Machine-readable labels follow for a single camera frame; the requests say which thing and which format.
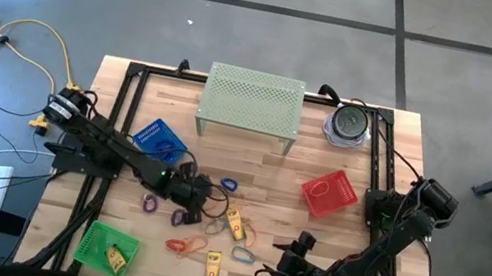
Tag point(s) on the purple coil wristband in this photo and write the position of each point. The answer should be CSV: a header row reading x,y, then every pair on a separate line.
x,y
172,217
144,202

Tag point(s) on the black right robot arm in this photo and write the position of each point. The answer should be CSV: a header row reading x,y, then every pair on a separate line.
x,y
389,244

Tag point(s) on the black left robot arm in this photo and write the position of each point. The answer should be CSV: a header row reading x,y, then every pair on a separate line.
x,y
112,147

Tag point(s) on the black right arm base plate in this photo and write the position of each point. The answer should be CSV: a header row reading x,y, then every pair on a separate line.
x,y
373,206

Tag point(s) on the blue plastic basket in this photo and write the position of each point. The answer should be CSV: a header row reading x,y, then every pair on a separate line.
x,y
150,131

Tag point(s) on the black frame clamp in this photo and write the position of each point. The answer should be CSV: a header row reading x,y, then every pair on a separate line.
x,y
182,67
330,92

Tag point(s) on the sage green perforated metal shelf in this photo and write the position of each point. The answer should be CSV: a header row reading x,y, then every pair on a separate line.
x,y
252,101

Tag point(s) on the clear crumpled plastic wrap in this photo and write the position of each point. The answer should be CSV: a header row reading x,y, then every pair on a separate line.
x,y
326,133

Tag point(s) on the yellow green crayon box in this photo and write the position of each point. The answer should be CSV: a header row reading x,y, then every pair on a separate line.
x,y
115,259
236,223
212,269

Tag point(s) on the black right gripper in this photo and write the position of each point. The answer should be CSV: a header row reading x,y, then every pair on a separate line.
x,y
298,274

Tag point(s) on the red plastic basket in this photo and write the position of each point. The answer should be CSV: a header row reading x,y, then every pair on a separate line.
x,y
336,200

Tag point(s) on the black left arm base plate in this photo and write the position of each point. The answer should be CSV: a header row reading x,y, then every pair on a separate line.
x,y
69,160

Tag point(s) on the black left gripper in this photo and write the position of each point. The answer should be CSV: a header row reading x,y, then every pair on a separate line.
x,y
193,192

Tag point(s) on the green plastic basket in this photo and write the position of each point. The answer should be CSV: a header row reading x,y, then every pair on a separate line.
x,y
95,243

